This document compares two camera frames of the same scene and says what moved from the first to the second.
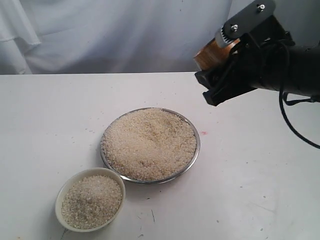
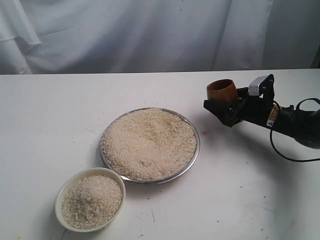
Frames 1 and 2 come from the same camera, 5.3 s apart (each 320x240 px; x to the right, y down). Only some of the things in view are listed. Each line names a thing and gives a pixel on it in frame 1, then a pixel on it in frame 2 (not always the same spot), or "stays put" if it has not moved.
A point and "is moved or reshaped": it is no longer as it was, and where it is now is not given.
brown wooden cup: x=209 y=58 is moved or reshaped
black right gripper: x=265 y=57 -> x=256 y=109
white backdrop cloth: x=127 y=37 stays put
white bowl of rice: x=89 y=199 stays put
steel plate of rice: x=150 y=145 stays put
